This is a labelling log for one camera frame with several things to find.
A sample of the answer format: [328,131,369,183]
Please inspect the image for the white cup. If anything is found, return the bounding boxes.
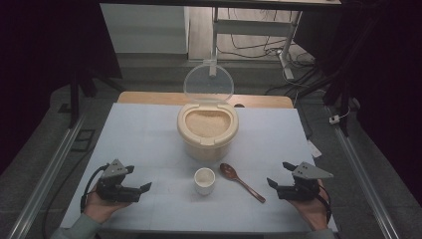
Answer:
[193,167,217,196]

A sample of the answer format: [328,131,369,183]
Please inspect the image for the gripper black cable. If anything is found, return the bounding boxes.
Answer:
[80,162,110,213]
[315,184,332,223]

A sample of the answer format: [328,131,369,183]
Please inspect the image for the white cabinet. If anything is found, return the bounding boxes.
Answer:
[100,3,189,55]

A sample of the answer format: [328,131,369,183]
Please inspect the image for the brown wooden spoon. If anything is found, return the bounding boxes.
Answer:
[219,162,267,204]

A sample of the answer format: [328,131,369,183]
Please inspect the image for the white desk frame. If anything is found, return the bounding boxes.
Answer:
[209,6,304,81]

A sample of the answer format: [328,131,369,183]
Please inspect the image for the dark curtain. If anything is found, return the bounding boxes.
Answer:
[0,0,123,177]
[293,0,422,207]

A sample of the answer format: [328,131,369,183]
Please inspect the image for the white table cover sheet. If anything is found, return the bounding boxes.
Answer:
[59,103,338,233]

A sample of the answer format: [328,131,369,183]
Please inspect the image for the uncooked rice heap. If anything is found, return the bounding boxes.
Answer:
[184,110,231,138]

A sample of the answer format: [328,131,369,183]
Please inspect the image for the person's right hand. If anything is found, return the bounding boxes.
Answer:
[288,180,329,232]

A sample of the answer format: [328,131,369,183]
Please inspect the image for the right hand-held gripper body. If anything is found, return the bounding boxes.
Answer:
[277,161,334,201]

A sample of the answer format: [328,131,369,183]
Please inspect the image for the black tripod stand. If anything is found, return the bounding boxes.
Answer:
[265,63,354,137]
[68,66,125,129]

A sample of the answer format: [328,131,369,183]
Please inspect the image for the aluminium floor rail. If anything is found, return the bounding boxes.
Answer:
[332,125,401,239]
[6,113,88,239]

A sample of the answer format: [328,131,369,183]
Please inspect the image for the clear round container lid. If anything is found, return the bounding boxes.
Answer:
[182,59,235,104]

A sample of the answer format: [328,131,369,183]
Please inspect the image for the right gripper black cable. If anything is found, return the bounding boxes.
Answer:
[315,184,332,223]

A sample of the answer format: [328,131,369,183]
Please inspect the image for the white paper tag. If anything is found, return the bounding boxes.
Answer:
[307,139,322,159]

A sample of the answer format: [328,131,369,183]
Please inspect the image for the person's left hand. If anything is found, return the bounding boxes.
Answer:
[83,188,131,224]

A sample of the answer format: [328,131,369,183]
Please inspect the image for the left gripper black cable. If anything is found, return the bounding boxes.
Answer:
[80,162,110,213]

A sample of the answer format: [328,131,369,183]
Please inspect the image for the beige rice container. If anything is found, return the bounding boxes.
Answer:
[176,103,240,163]

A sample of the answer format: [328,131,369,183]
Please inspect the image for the black rectangular floor bracket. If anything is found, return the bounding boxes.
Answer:
[70,128,97,153]

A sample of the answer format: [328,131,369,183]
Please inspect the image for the black floor cables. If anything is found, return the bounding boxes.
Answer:
[217,8,317,68]

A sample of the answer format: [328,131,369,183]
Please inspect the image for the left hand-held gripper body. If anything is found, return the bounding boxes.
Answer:
[96,158,142,203]

